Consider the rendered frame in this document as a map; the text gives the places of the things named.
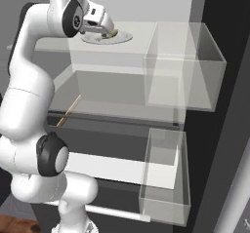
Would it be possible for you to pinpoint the grey fridge door handle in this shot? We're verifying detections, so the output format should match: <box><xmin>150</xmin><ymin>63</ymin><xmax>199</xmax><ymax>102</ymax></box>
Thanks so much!
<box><xmin>213</xmin><ymin>152</ymin><xmax>250</xmax><ymax>233</ymax></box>

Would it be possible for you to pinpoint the large clear door bin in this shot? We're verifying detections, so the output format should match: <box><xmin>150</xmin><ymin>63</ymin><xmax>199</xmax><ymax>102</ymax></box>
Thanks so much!
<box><xmin>143</xmin><ymin>21</ymin><xmax>228</xmax><ymax>113</ymax></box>

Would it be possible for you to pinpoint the dark grey fridge door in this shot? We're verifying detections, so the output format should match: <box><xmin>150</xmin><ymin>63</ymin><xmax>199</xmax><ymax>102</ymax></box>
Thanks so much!
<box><xmin>184</xmin><ymin>0</ymin><xmax>250</xmax><ymax>233</ymax></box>

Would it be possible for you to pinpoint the white round plate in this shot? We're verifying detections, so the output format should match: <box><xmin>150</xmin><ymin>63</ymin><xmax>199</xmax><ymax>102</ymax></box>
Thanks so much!
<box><xmin>80</xmin><ymin>28</ymin><xmax>134</xmax><ymax>46</ymax></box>

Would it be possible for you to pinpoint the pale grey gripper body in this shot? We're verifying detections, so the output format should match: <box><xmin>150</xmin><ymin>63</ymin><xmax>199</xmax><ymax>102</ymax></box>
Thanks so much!
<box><xmin>80</xmin><ymin>11</ymin><xmax>116</xmax><ymax>37</ymax></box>

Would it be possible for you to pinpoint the open dark grey fridge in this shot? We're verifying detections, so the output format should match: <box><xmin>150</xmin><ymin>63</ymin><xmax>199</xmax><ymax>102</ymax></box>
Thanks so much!
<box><xmin>6</xmin><ymin>0</ymin><xmax>209</xmax><ymax>233</ymax></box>

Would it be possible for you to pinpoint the small clear door bin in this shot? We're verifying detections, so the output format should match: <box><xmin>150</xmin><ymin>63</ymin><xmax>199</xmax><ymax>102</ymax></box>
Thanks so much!
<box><xmin>138</xmin><ymin>128</ymin><xmax>191</xmax><ymax>227</ymax></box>

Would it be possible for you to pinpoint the yellowish green fish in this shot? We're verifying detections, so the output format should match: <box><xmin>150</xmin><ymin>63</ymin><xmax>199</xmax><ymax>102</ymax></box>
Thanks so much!
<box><xmin>107</xmin><ymin>29</ymin><xmax>119</xmax><ymax>39</ymax></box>

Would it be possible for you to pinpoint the white bar drawer handle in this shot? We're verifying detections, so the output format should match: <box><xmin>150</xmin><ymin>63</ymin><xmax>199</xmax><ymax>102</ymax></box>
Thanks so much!
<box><xmin>44</xmin><ymin>200</ymin><xmax>152</xmax><ymax>223</ymax></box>

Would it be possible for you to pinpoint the white fridge drawer front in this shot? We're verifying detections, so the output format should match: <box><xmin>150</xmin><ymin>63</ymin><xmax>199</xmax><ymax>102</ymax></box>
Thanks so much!
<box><xmin>63</xmin><ymin>151</ymin><xmax>180</xmax><ymax>190</ymax></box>

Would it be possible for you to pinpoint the clear glass fridge shelf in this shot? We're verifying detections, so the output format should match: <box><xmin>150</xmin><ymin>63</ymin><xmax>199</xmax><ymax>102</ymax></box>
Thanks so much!
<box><xmin>33</xmin><ymin>20</ymin><xmax>184</xmax><ymax>69</ymax></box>

